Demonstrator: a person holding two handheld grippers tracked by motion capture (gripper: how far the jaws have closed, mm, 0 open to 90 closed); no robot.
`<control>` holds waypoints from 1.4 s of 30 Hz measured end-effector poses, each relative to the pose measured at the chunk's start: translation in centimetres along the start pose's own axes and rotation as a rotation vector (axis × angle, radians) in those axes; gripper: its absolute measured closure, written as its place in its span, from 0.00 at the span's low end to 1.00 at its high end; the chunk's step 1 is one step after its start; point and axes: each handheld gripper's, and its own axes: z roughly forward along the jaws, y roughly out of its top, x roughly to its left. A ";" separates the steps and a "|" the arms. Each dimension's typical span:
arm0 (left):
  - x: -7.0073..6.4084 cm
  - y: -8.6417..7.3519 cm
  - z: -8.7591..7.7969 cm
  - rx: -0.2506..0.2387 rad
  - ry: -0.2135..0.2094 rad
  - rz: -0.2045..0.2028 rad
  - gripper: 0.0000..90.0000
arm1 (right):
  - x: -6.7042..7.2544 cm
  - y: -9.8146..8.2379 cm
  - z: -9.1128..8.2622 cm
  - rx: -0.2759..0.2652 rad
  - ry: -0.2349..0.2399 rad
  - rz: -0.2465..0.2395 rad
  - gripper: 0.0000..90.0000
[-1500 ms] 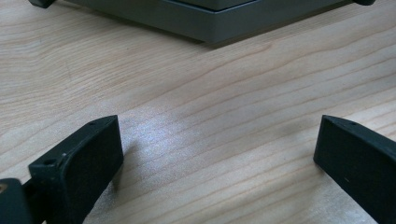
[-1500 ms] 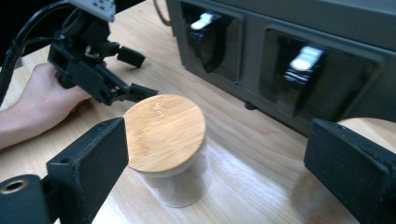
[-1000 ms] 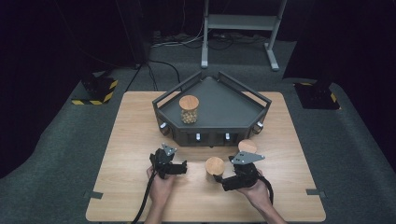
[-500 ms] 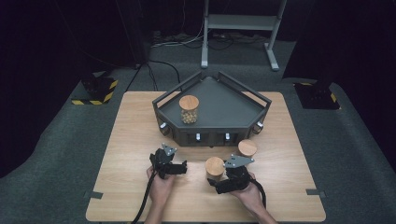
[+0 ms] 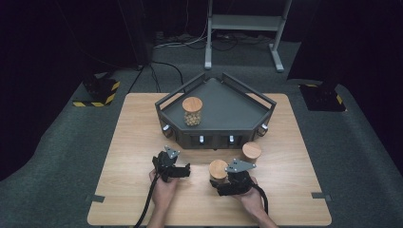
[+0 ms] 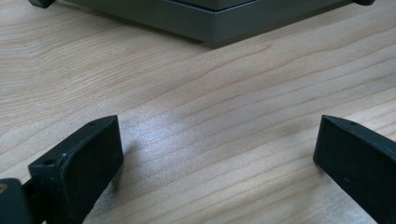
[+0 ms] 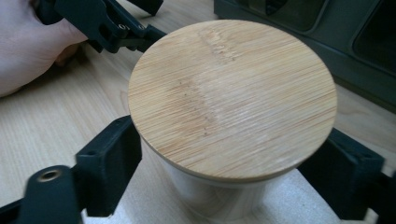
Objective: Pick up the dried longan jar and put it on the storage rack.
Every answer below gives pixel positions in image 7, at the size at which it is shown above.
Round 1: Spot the dark grey corner shelf rack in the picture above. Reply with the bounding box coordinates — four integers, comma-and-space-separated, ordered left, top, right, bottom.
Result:
213, 0, 396, 115

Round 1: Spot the bamboo-lidded jar of dark nuts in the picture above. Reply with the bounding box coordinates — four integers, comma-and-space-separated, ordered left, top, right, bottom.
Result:
127, 19, 338, 223

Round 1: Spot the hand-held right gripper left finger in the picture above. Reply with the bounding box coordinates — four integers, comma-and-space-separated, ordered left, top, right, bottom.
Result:
74, 115, 144, 218

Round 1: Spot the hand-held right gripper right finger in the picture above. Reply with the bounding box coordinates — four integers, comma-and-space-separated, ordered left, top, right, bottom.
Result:
297, 127, 386, 221

